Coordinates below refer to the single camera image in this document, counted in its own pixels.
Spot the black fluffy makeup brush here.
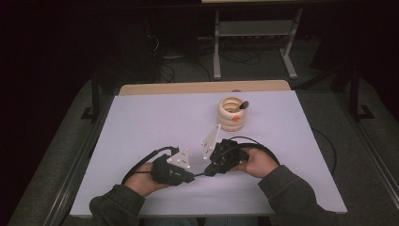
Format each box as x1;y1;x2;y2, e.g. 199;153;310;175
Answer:
230;100;250;113

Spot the person's right hand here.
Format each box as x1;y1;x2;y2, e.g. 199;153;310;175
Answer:
231;147;280;180

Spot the person's left hand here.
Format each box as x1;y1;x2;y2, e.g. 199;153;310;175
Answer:
124;162;171;198

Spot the wooden table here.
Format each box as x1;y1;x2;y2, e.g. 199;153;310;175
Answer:
118;79;292;96

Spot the grey metal stand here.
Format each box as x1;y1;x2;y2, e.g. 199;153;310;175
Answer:
212;8;304;81

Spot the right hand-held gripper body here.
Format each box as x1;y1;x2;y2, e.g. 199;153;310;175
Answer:
200;124;249;173

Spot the cream ribbed brush holder cup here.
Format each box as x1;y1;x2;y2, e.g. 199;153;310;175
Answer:
217;96;247;132

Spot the black floor cable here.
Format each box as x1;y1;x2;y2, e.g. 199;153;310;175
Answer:
159;58;213;84
219;49;262;66

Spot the white table board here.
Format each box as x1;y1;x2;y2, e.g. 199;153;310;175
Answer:
69;89;348;218

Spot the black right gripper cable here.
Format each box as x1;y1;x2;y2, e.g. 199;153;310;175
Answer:
228;127;338;176

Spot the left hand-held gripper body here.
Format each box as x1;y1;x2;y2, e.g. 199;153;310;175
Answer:
152;148;192;186

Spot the black floor stand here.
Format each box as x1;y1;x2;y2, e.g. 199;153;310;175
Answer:
348;65;375;122
80;70;102;123

